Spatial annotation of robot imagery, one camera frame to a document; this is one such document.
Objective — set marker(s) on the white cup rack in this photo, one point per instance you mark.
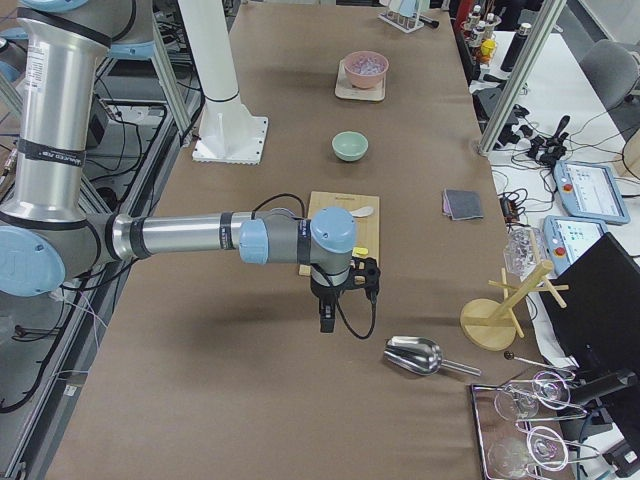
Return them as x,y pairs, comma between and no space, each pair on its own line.
407,15

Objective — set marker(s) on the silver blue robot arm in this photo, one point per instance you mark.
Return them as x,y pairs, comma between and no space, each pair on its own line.
47,239

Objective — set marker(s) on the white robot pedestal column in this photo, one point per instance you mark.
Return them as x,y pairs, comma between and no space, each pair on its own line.
228,132

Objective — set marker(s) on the clear plastic ice container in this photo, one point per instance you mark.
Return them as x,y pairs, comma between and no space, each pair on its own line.
524,249

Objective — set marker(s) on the black monitor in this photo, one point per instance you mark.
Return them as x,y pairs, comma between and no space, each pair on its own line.
599,326

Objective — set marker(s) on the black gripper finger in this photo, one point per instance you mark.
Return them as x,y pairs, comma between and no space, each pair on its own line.
327,317

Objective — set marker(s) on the metal ice scoop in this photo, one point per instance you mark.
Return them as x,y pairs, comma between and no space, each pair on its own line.
422,356

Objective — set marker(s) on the black water bottle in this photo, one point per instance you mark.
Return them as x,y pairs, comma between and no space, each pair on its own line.
515,47

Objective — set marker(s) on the white ceramic spoon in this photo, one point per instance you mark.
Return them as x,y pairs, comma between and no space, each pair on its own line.
363,212

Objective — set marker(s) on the lower blue teach pendant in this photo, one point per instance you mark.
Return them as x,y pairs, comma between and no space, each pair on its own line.
568,238

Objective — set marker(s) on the wooden mug tree stand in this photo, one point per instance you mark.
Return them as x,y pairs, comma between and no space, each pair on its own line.
493,325

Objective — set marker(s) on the mint green bowl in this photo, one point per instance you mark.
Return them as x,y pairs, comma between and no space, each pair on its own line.
349,146

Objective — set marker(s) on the blue teach pendant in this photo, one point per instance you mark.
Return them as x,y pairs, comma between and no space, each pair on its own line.
590,191
568,238

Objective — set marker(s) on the grey folded cloth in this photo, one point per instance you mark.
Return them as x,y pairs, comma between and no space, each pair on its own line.
461,204

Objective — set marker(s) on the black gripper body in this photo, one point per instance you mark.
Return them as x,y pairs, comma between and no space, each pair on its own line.
323,292

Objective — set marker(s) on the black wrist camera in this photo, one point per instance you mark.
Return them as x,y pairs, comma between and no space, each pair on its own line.
366,276

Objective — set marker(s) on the aluminium frame post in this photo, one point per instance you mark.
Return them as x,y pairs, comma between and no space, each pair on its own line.
532,49

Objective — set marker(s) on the upper wine glass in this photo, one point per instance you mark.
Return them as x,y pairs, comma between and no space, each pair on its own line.
522,399

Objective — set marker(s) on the pink bowl of ice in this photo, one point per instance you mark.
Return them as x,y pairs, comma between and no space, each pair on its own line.
365,69

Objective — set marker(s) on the beige plastic tray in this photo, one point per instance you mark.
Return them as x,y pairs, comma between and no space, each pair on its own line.
345,90

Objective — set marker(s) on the bamboo cutting board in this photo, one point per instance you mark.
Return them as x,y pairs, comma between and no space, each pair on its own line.
368,229

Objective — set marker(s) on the metal glass rack tray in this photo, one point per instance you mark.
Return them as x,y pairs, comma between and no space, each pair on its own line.
490,426

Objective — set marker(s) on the wine glass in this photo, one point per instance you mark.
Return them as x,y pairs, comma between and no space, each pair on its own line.
534,454
522,399

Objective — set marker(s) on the grey office chair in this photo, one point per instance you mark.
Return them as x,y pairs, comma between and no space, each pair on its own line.
612,70

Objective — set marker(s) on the lower wine glass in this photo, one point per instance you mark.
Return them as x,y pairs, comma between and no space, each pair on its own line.
534,454

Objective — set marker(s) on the upper blue teach pendant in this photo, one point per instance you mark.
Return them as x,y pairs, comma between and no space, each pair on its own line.
590,191

